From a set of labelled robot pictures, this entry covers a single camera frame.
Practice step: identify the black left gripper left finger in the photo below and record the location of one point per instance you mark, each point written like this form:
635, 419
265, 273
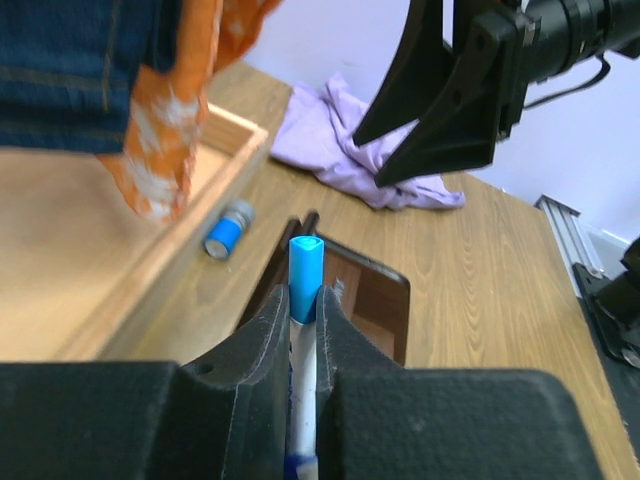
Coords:
247, 376

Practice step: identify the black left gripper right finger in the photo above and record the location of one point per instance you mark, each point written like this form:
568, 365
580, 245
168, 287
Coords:
348, 369

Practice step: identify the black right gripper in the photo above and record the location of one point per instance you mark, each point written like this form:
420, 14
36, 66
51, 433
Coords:
490, 75

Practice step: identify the brown wooden desk organizer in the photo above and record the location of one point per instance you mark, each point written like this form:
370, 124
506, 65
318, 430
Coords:
374, 297

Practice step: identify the white marker blue cap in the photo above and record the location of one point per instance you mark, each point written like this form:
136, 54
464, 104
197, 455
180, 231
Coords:
306, 269

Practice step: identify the purple cloth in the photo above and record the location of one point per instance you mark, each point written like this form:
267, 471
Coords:
316, 136

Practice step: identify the blue grey cylinder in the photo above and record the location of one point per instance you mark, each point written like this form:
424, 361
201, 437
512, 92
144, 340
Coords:
233, 223

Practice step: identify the wooden clothes rack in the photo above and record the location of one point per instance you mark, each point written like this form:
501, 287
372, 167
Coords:
76, 260

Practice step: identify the orange white cloth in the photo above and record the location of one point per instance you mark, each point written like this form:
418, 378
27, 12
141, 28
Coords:
168, 111

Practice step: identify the dark blue jeans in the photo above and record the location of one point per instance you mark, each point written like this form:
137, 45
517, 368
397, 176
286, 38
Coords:
68, 68

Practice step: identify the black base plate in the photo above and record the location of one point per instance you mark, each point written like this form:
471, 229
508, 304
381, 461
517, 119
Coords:
613, 308

